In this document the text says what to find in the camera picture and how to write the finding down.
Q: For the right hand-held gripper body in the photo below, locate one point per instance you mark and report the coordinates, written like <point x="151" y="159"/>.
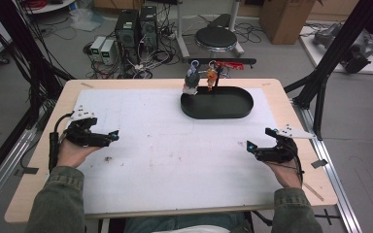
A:
<point x="280" y="153"/>

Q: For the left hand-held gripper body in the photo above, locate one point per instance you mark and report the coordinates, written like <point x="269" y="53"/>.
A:
<point x="84" y="134"/>

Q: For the black hanger stand with tray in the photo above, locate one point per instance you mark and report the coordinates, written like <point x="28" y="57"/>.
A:
<point x="217" y="105"/>

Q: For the person's left hand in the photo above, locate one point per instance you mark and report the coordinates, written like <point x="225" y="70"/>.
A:
<point x="74" y="155"/>

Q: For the person's right hand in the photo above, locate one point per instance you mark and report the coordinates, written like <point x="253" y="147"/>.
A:
<point x="286" y="176"/>

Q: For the black tape piece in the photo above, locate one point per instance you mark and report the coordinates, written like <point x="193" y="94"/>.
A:
<point x="319" y="163"/>
<point x="27" y="171"/>

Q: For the white table mat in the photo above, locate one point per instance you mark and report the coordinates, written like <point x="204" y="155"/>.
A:
<point x="181" y="161"/>

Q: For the grey bench power supply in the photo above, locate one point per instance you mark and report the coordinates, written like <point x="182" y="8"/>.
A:
<point x="97" y="47"/>
<point x="108" y="51"/>

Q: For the white floor board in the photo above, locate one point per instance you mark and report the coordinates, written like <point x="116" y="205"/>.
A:
<point x="314" y="55"/>

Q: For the black computer tower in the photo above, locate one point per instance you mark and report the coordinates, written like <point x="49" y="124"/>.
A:
<point x="149" y="26"/>
<point x="128" y="35"/>

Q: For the clear plastic bag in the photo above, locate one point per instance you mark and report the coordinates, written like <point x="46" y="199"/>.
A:
<point x="85" y="19"/>

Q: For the white cloth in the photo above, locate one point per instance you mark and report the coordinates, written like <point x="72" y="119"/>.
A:
<point x="191" y="229"/>

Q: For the black round stool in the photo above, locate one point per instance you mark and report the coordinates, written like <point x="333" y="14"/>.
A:
<point x="216" y="38"/>

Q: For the brown cardboard box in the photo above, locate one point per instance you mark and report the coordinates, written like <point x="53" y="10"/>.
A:
<point x="285" y="21"/>

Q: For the grey and black machine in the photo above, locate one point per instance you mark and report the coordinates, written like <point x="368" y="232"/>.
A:
<point x="357" y="51"/>

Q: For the round white table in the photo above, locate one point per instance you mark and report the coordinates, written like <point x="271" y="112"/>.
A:
<point x="50" y="7"/>

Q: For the aluminium rail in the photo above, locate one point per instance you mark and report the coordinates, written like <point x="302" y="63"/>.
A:
<point x="3" y="176"/>
<point x="336" y="184"/>

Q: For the black metal frame post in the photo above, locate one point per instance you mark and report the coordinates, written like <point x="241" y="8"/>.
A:
<point x="19" y="35"/>
<point x="340" y="45"/>

